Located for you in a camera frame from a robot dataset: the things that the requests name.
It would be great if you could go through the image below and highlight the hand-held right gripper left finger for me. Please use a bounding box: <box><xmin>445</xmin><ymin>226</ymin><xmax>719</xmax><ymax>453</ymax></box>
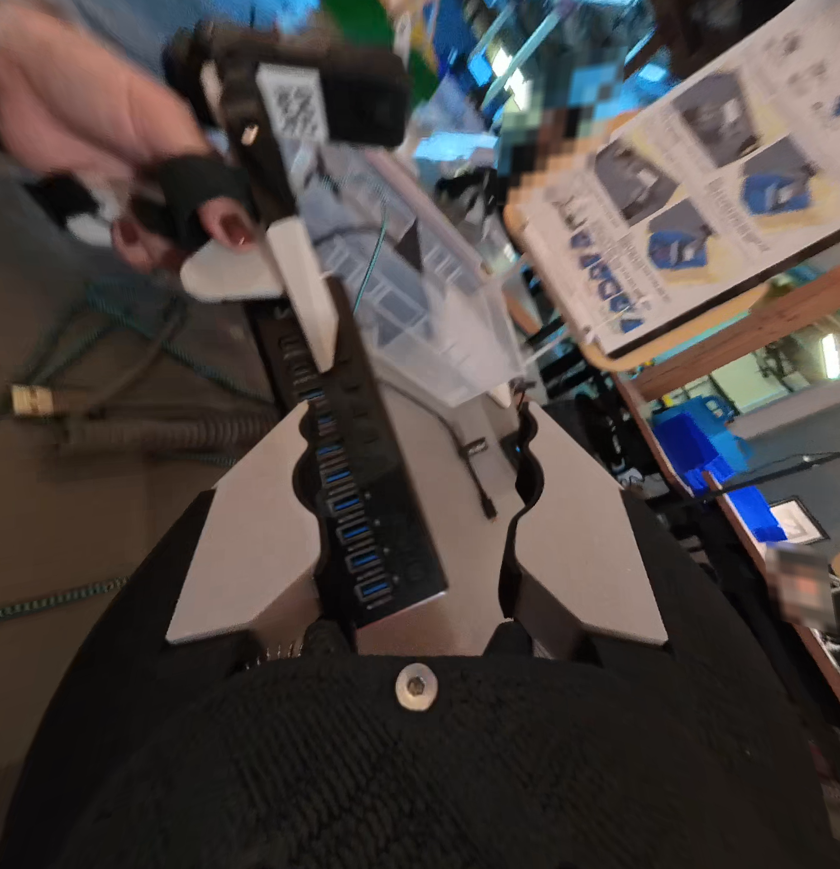
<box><xmin>165</xmin><ymin>401</ymin><xmax>326</xmax><ymax>653</ymax></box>

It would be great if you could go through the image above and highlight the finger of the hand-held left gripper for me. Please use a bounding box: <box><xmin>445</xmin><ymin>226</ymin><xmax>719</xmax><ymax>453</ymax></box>
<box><xmin>180</xmin><ymin>217</ymin><xmax>341</xmax><ymax>374</ymax></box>

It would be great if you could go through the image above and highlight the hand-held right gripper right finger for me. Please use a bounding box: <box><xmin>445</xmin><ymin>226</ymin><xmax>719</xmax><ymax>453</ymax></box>
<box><xmin>498</xmin><ymin>402</ymin><xmax>668</xmax><ymax>656</ymax></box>

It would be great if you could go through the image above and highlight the black usb hub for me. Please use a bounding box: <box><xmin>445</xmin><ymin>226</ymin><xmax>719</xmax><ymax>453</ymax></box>
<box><xmin>247</xmin><ymin>275</ymin><xmax>451</xmax><ymax>629</ymax></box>

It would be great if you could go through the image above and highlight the teal braided usb cable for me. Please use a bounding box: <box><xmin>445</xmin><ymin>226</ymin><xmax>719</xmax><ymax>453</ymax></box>
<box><xmin>0</xmin><ymin>204</ymin><xmax>394</xmax><ymax>625</ymax></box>

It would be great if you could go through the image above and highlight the person's left hand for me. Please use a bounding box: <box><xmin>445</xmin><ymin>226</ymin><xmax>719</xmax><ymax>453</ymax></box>
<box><xmin>0</xmin><ymin>7</ymin><xmax>258</xmax><ymax>272</ymax></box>

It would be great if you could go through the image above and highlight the clear plastic storage box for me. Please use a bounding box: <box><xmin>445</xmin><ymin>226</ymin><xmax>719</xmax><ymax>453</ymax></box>
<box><xmin>291</xmin><ymin>136</ymin><xmax>570</xmax><ymax>408</ymax></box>

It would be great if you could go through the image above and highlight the blue plastic bin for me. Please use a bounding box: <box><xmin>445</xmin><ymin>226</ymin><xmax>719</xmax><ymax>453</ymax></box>
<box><xmin>725</xmin><ymin>485</ymin><xmax>788</xmax><ymax>544</ymax></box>
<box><xmin>651</xmin><ymin>397</ymin><xmax>754</xmax><ymax>493</ymax></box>

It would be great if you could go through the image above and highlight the printed instruction board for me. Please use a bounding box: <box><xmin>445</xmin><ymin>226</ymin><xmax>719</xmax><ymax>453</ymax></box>
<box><xmin>505</xmin><ymin>0</ymin><xmax>840</xmax><ymax>374</ymax></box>

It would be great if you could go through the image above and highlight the black cable velcro strap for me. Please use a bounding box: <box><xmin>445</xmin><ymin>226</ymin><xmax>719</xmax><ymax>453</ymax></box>
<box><xmin>393</xmin><ymin>383</ymin><xmax>499</xmax><ymax>522</ymax></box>

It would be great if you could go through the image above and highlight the grey coiled cable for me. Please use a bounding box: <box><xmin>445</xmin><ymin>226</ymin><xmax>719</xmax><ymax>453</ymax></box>
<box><xmin>9</xmin><ymin>383</ymin><xmax>285</xmax><ymax>469</ymax></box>

